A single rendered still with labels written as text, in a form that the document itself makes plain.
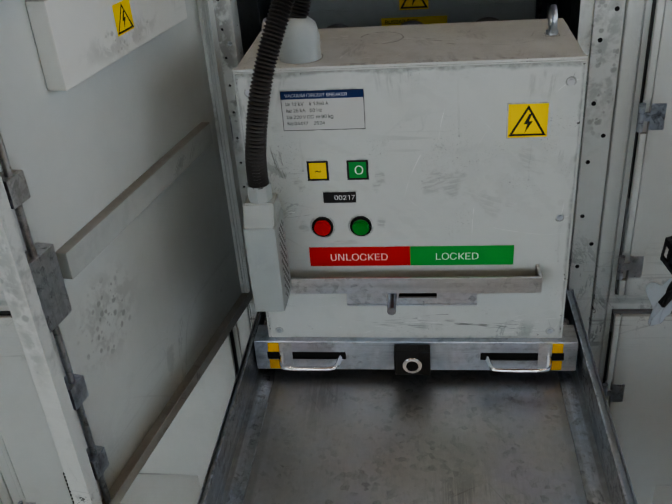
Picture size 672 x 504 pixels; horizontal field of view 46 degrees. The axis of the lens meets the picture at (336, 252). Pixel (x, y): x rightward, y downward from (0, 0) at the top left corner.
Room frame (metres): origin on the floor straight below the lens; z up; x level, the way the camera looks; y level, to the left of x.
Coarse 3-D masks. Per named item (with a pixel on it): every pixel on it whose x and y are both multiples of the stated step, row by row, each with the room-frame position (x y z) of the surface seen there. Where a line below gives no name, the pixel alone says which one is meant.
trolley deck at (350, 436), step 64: (256, 320) 1.26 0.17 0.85; (576, 320) 1.18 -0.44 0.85; (320, 384) 1.06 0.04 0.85; (384, 384) 1.04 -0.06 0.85; (448, 384) 1.03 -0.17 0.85; (512, 384) 1.02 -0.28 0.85; (320, 448) 0.90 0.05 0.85; (384, 448) 0.89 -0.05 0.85; (448, 448) 0.88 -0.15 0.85; (512, 448) 0.87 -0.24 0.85
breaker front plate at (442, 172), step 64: (512, 64) 1.04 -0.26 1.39; (576, 64) 1.03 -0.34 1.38; (384, 128) 1.07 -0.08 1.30; (448, 128) 1.06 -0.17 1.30; (576, 128) 1.03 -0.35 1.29; (320, 192) 1.08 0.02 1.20; (384, 192) 1.07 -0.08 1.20; (448, 192) 1.06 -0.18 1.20; (512, 192) 1.04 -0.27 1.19; (320, 320) 1.08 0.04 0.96; (384, 320) 1.07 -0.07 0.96; (448, 320) 1.06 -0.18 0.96; (512, 320) 1.04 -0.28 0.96
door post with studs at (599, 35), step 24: (600, 0) 1.28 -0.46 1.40; (624, 0) 1.28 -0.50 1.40; (600, 24) 1.28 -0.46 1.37; (600, 48) 1.28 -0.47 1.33; (600, 72) 1.28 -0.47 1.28; (600, 96) 1.28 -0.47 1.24; (600, 120) 1.28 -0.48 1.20; (600, 144) 1.28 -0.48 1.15; (600, 168) 1.28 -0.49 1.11; (576, 192) 1.29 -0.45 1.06; (600, 192) 1.28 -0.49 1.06; (576, 216) 1.28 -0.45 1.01; (576, 240) 1.28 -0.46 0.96; (576, 264) 1.28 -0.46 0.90; (576, 288) 1.28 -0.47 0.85
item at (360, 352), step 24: (264, 336) 1.10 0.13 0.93; (576, 336) 1.03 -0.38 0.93; (264, 360) 1.09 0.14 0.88; (312, 360) 1.07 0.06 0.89; (336, 360) 1.07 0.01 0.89; (360, 360) 1.06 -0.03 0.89; (384, 360) 1.06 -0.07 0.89; (432, 360) 1.05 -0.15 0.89; (456, 360) 1.04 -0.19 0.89; (480, 360) 1.04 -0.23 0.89; (504, 360) 1.03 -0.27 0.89; (528, 360) 1.03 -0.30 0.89; (552, 360) 1.02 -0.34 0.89; (576, 360) 1.02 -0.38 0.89
